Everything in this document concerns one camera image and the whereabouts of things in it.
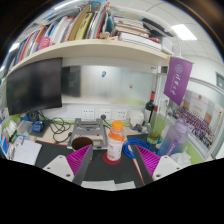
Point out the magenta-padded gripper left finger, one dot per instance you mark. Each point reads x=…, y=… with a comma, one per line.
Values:
x=78, y=160

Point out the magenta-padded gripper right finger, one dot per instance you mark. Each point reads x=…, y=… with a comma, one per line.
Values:
x=149, y=160

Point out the orange-capped drink bottle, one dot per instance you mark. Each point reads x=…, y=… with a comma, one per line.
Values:
x=115, y=143

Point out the translucent purple water bottle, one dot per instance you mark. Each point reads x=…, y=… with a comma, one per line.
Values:
x=173, y=138

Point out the floral patterned mug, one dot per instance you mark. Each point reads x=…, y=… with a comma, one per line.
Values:
x=80, y=142

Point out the flat round red coaster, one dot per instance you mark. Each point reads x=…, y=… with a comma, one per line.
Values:
x=106, y=160

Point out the green glass vase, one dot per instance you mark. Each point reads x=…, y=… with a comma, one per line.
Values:
x=156, y=133

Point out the large white paper sheet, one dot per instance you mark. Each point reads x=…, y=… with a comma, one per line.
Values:
x=98, y=185

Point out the crumpled white tissue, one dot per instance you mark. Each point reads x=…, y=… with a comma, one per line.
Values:
x=181, y=159

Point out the small white paper sheet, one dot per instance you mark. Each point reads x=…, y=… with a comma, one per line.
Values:
x=126, y=185

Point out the black desk mat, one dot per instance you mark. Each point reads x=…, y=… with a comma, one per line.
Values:
x=110, y=171

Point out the white lidded jar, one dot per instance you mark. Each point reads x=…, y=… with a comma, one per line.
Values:
x=136, y=118

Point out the dark wine bottle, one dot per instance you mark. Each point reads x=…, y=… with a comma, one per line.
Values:
x=149, y=108

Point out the small blue box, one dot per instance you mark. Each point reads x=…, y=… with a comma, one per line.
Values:
x=38, y=126

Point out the framed group photo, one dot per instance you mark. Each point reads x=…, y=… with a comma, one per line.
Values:
x=200, y=120

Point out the purple pennant flag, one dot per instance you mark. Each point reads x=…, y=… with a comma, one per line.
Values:
x=177, y=80

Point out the black computer monitor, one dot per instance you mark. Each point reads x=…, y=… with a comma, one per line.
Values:
x=33, y=85

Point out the ceiling lights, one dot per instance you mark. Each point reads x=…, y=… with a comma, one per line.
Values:
x=184, y=31

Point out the white wall socket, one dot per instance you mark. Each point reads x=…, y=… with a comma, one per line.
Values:
x=105, y=114
x=88, y=114
x=121, y=114

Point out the wall shelf with books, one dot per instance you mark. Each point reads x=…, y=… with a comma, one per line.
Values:
x=93, y=46

